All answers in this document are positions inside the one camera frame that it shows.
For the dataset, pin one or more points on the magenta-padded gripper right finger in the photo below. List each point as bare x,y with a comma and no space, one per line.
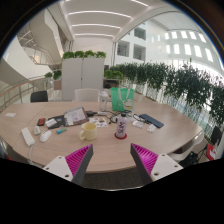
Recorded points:
163,165

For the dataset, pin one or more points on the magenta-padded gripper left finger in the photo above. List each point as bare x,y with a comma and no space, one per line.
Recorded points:
61,166

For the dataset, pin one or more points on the lilac drink bottle black cap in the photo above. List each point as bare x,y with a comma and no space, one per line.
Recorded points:
121,126

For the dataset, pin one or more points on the clear plastic water bottle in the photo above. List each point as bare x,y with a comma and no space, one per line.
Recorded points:
103,101

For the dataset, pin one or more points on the white chair with curved back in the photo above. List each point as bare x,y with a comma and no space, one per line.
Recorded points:
191,148

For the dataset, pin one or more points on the white computer mouse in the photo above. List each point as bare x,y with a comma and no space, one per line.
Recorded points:
45,136

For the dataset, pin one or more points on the teal marker pen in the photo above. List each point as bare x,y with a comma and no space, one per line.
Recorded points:
61,130

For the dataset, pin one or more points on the clear plastic packet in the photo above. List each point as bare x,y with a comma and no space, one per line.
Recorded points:
151,128

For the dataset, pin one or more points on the small grey-white oval mouse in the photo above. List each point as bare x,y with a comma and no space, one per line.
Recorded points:
37,130

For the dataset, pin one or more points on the cream yellow mug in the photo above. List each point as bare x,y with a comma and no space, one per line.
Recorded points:
89,131

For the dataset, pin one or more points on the white card packet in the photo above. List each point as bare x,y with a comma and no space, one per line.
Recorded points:
51,122

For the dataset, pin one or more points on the white power strip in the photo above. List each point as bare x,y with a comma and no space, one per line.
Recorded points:
28,136

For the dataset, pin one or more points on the dark blue keyboard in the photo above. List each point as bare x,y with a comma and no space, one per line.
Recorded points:
151,120

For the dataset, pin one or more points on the black notebook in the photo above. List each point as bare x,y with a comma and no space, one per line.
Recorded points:
61,120

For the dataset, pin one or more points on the flat white box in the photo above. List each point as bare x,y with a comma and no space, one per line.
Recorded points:
137,124

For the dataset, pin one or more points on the black and red box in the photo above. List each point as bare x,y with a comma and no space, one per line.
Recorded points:
41,121

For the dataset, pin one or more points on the tablet in brown case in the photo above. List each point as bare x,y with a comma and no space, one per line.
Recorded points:
76,116

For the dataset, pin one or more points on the flat round red coaster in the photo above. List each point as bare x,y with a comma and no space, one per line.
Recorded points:
116,136

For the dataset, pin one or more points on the white sticker sheet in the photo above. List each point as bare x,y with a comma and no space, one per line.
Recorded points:
99,122

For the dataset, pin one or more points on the black power bank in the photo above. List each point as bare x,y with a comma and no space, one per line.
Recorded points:
90,113

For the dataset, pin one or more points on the white paper sheet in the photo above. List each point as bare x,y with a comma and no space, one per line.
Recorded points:
10,114

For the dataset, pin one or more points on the black chair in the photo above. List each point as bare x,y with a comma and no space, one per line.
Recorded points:
39,96

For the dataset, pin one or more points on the green tote bag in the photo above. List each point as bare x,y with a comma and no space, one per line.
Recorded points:
120,100

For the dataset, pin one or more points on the row of green hedge plants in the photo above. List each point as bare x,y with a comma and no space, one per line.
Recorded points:
186,86

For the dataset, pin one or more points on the planter box with plants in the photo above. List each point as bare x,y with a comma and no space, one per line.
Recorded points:
53,78

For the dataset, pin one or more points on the white cabinet with plants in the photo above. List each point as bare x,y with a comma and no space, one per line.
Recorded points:
83,78

